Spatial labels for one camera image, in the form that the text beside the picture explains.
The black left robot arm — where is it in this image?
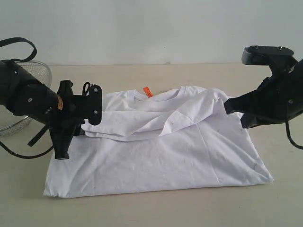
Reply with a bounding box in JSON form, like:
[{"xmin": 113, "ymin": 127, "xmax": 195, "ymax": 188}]
[{"xmin": 0, "ymin": 60, "xmax": 102, "ymax": 160}]

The white t-shirt red print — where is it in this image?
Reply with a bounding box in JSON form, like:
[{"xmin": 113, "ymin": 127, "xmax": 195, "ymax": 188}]
[{"xmin": 48, "ymin": 86, "xmax": 273, "ymax": 185}]

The orange garment tag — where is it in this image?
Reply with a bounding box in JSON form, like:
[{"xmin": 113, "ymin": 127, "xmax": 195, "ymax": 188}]
[{"xmin": 143, "ymin": 87, "xmax": 153, "ymax": 98}]

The round metal mesh basket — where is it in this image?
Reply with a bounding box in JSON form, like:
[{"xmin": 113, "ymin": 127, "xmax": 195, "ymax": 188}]
[{"xmin": 0, "ymin": 60, "xmax": 53, "ymax": 138}]

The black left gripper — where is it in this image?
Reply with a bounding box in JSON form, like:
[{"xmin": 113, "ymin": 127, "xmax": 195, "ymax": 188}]
[{"xmin": 49, "ymin": 80, "xmax": 102, "ymax": 160}]

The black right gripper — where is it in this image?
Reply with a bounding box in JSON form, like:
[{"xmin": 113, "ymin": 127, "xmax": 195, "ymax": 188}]
[{"xmin": 224, "ymin": 66, "xmax": 303, "ymax": 129}]

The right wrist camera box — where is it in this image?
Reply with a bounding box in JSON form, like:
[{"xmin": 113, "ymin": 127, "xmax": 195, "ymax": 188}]
[{"xmin": 241, "ymin": 45, "xmax": 298, "ymax": 73}]

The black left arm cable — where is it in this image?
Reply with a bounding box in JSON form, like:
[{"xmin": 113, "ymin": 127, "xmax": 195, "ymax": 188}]
[{"xmin": 0, "ymin": 37, "xmax": 55, "ymax": 159}]

